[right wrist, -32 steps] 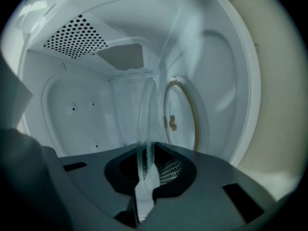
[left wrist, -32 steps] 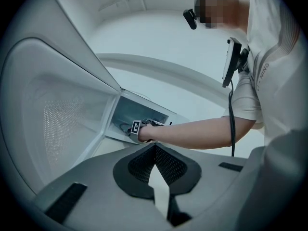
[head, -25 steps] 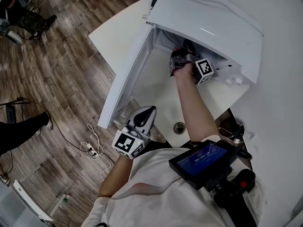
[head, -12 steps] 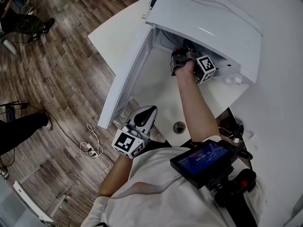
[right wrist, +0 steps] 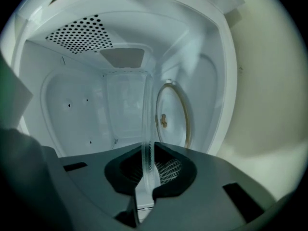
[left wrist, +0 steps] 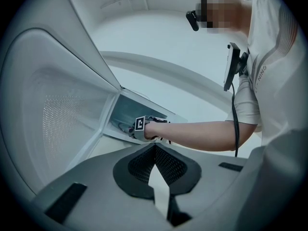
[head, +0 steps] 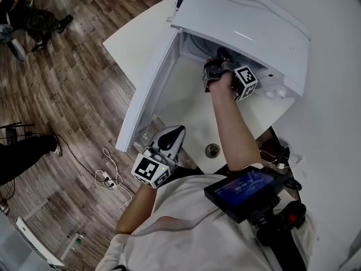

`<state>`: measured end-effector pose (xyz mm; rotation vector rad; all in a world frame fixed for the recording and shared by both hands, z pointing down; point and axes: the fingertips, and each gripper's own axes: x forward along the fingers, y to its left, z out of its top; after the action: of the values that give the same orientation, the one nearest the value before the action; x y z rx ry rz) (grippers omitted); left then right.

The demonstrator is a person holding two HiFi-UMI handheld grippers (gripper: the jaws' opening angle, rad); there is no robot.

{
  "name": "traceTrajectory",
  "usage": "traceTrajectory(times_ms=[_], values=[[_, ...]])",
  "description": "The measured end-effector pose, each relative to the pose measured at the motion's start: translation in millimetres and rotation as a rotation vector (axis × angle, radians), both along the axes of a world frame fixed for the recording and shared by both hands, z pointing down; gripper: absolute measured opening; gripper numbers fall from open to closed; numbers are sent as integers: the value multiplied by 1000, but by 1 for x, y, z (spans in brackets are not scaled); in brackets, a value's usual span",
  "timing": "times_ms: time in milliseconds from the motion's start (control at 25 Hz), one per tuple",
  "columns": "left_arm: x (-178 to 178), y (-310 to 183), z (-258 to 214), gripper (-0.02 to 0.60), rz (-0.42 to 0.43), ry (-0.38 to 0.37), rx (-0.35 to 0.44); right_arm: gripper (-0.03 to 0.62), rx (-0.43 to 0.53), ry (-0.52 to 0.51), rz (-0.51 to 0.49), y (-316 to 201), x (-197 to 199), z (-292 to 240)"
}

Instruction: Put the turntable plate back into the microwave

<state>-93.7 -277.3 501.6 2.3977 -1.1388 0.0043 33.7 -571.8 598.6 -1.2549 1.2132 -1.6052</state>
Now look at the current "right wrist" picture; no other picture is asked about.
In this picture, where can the beige turntable coupler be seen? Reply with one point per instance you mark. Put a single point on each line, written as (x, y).
(163, 120)

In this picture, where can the clear glass turntable plate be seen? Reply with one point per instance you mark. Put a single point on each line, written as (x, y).
(148, 119)

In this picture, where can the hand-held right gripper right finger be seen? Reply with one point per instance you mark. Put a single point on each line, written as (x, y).
(204, 189)

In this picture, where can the white microwave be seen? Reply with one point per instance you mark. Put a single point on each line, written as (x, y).
(72, 85)

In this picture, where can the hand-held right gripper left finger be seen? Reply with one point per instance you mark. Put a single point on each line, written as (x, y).
(96, 177)

